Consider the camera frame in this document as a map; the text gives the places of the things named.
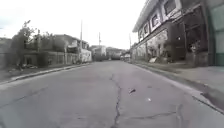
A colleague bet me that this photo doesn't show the distant buildings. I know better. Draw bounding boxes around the distant buildings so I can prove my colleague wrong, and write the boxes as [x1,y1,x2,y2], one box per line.
[89,44,132,62]

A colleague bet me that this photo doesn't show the small dark debris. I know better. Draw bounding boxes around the small dark debris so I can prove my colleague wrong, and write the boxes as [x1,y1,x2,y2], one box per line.
[128,88,137,95]

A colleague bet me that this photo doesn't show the utility pole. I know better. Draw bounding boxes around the utility pole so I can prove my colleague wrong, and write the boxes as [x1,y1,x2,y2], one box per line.
[79,19,84,64]

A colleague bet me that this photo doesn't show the grey asphalt road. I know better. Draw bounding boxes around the grey asphalt road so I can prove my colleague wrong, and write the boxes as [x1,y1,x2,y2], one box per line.
[0,60,224,128]

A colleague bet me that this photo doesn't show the low grey building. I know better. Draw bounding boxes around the low grey building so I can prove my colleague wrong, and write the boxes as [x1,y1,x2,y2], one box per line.
[0,33,93,68]

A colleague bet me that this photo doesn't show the large grey building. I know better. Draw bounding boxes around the large grey building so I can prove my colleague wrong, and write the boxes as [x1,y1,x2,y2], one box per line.
[129,0,224,67]

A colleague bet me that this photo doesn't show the raised kerb strip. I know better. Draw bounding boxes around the raised kerb strip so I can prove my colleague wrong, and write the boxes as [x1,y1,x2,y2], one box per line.
[0,62,92,85]

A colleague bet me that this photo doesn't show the concrete pavement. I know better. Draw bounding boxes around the concrete pavement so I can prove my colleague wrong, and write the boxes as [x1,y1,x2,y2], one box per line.
[133,60,224,113]

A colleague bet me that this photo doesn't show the tree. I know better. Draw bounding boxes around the tree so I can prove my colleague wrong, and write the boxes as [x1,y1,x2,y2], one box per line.
[9,19,37,67]

